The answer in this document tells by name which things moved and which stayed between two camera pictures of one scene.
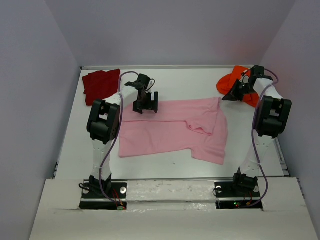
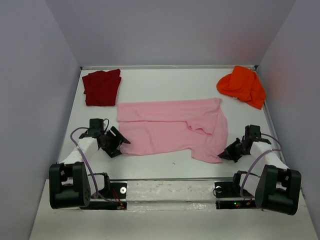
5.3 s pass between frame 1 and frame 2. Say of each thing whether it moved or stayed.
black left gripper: moved
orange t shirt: stayed
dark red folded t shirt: stayed
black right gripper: moved
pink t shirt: stayed
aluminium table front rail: stayed
